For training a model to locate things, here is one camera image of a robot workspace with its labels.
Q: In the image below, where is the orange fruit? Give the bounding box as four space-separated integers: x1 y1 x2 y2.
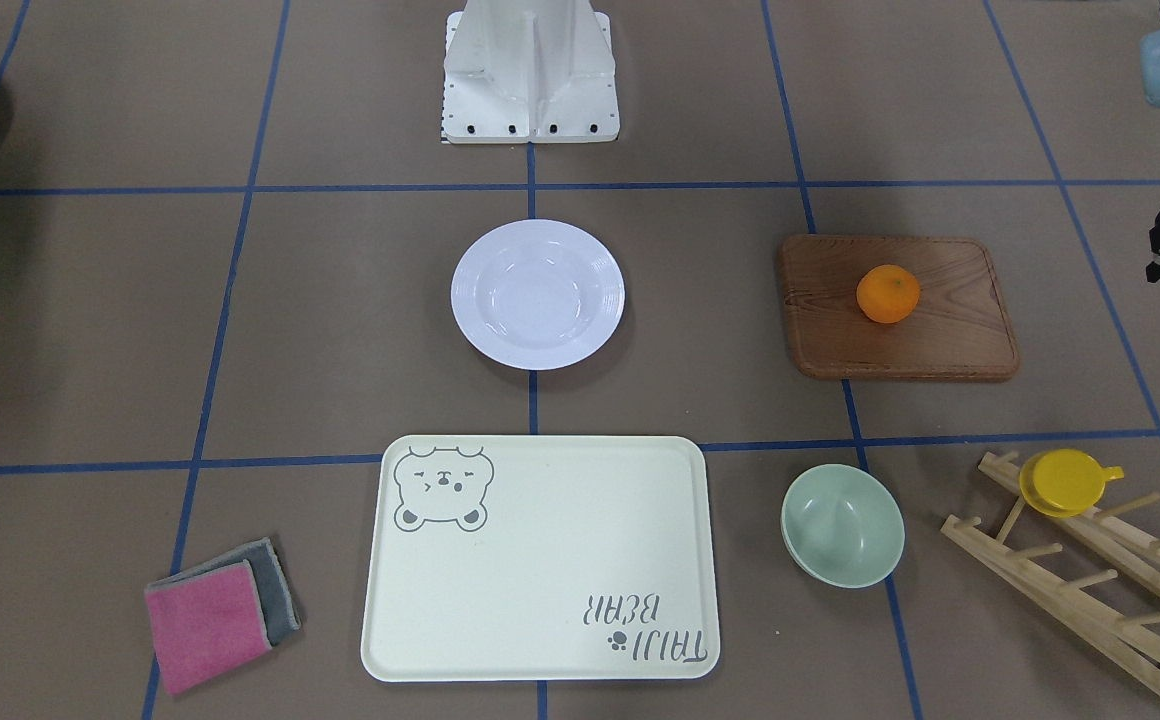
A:
855 264 922 325

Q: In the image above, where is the white round plate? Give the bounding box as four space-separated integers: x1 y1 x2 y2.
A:
449 219 628 372

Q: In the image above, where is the cream bear print tray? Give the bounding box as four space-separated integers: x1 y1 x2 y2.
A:
360 436 722 682

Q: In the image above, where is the brown wooden cutting board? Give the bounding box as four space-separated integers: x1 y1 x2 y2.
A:
775 234 1022 381

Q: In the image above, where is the yellow cup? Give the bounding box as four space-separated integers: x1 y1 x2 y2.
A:
1016 448 1125 518

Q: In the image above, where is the wooden dish rack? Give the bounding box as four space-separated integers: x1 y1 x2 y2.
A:
940 452 1160 698

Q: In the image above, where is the green ceramic bowl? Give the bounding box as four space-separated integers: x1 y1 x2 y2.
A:
778 464 906 589

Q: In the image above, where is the grey cloth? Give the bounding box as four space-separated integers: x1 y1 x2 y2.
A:
145 537 300 647

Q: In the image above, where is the pink cloth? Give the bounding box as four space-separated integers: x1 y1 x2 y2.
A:
144 561 273 694

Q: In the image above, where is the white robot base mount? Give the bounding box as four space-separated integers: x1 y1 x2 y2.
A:
440 1 621 145

